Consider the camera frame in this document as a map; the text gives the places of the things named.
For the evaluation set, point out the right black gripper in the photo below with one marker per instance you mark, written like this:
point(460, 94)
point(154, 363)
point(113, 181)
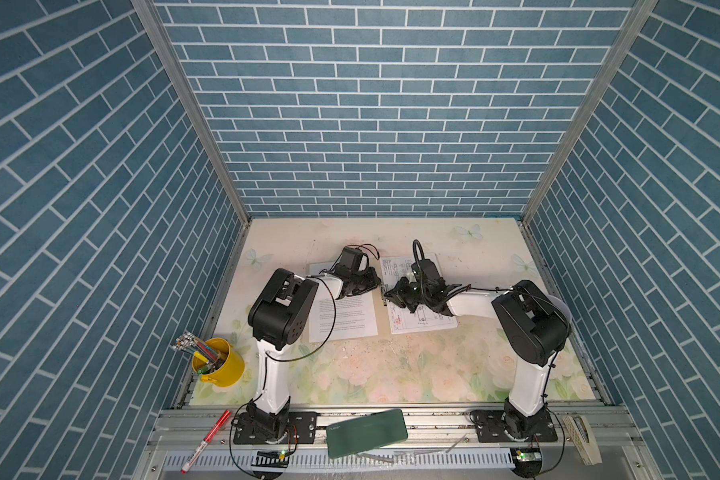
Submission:
point(397, 292)

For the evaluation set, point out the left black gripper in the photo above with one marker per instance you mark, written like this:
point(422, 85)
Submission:
point(372, 279)

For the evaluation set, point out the technical drawing sheet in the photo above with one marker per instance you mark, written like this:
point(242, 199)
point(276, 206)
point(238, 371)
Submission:
point(401, 320)

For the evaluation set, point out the printed text sheet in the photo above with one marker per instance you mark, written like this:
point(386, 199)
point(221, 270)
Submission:
point(356, 317)

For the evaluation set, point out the beige paper folder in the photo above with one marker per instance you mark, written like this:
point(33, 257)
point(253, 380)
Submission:
point(381, 316)

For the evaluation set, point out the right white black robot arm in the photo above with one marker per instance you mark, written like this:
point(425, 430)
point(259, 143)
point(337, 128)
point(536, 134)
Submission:
point(536, 326)

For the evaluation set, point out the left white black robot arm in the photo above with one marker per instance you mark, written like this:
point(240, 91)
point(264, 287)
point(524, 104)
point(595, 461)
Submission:
point(280, 315)

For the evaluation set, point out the green phone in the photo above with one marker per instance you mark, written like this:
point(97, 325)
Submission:
point(365, 433)

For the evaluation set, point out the yellow pencil cup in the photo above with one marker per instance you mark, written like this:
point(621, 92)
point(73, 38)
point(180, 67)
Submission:
point(227, 371)

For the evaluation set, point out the coloured pencils bundle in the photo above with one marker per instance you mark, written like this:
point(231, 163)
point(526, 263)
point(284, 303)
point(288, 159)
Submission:
point(209, 358)

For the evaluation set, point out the red white marker pen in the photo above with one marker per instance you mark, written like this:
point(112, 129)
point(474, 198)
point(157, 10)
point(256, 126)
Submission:
point(219, 424)

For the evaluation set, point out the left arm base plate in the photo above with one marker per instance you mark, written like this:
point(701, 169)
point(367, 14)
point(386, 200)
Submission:
point(303, 424)

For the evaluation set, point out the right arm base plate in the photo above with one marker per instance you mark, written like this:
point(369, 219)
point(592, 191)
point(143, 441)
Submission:
point(493, 426)

